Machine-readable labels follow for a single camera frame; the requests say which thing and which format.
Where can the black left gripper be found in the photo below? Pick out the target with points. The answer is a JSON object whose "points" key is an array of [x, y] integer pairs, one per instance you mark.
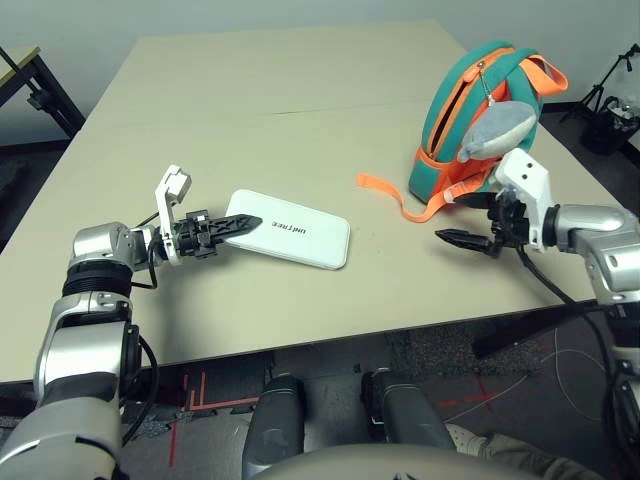
{"points": [[192, 237]]}

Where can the dark grey robot leg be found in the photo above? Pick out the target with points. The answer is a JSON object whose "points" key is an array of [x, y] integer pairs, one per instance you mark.
{"points": [[407, 415], [275, 425]]}

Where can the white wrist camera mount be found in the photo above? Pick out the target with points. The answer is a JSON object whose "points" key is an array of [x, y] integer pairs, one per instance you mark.
{"points": [[175, 180], [525, 172]]}

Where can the white Unitree pencil case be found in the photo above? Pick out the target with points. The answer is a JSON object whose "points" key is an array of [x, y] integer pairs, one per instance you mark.
{"points": [[300, 240]]}

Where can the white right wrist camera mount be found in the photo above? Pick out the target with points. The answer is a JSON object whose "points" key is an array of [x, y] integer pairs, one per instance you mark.
{"points": [[525, 172]]}

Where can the khaki bystander trouser leg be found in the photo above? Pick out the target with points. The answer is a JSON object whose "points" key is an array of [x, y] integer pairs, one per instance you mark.
{"points": [[530, 452]]}

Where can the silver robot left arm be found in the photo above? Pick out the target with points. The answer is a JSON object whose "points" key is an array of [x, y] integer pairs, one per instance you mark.
{"points": [[85, 340]]}

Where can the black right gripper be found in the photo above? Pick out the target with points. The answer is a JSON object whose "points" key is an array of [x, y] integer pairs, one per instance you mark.
{"points": [[510, 220]]}

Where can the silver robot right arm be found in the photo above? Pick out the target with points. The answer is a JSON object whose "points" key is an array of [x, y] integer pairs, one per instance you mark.
{"points": [[600, 225]]}

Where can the black tripod stand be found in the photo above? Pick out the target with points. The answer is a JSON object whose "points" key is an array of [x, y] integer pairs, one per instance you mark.
{"points": [[597, 90]]}

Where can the dark grey robot right leg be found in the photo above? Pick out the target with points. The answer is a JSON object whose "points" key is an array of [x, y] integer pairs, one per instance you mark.
{"points": [[407, 415]]}

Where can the teal and orange backpack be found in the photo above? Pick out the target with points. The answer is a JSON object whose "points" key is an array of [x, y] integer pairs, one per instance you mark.
{"points": [[450, 85]]}

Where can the dark grey robot left leg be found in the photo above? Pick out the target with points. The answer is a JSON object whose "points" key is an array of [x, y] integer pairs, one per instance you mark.
{"points": [[275, 425]]}

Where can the black framed side table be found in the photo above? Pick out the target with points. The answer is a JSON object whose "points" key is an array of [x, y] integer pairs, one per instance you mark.
{"points": [[47, 95]]}

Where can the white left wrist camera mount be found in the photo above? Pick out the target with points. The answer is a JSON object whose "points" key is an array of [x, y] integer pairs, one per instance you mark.
{"points": [[175, 180]]}

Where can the black trash bin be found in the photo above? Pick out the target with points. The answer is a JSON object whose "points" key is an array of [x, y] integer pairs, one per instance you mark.
{"points": [[607, 132]]}

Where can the white perforated bystander shoe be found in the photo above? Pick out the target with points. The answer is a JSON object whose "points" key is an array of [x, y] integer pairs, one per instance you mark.
{"points": [[465, 439]]}

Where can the grey robot torso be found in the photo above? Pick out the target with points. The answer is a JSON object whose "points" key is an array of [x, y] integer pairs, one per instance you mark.
{"points": [[400, 465]]}

